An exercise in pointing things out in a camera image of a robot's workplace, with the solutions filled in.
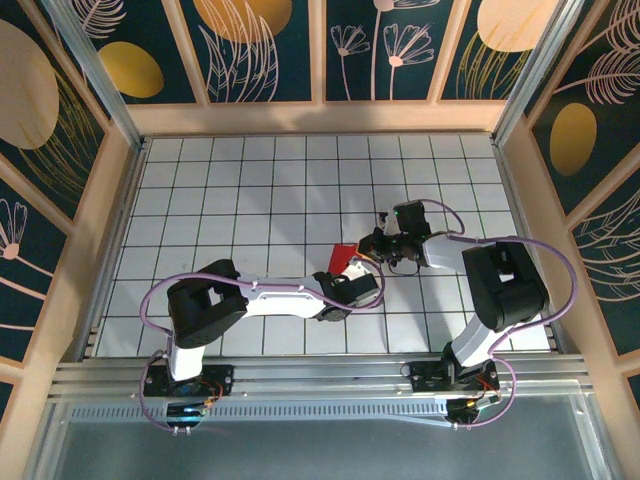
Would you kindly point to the black electronics board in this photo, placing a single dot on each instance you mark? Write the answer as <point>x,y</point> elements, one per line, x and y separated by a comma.
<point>467,410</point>
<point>185,412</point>

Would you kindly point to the aluminium frame post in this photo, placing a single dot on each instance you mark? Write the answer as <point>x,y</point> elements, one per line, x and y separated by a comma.
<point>532,75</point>
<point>98,75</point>

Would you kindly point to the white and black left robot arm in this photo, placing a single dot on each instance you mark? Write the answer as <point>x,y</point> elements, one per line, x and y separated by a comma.
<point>280,302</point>

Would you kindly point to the aluminium side rail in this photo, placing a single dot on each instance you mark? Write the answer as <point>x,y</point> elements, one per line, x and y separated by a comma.
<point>520,200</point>
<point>114,250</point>

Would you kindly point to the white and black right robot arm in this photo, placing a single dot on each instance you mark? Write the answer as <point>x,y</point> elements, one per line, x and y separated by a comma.
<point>505,290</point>

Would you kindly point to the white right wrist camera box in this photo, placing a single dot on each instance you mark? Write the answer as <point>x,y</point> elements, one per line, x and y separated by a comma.
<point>387,224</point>

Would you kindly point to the white grid mat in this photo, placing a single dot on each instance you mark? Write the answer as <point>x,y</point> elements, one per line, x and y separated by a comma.
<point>225,175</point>

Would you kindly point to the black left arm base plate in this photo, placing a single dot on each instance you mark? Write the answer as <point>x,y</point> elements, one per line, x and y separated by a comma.
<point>220,377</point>

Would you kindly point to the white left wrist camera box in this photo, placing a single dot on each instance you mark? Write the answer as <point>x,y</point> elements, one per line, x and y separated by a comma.
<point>356,270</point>

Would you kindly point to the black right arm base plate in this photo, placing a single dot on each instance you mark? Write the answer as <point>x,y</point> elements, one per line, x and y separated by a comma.
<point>425,377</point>

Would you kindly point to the red cloth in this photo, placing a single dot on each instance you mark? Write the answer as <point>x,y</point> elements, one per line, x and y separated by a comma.
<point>341,257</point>

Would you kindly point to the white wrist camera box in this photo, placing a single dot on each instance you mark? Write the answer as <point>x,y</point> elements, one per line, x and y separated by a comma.
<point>356,270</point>
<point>387,224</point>

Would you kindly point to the aluminium mounting rail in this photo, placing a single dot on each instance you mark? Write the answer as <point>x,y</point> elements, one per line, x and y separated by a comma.
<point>325,375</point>

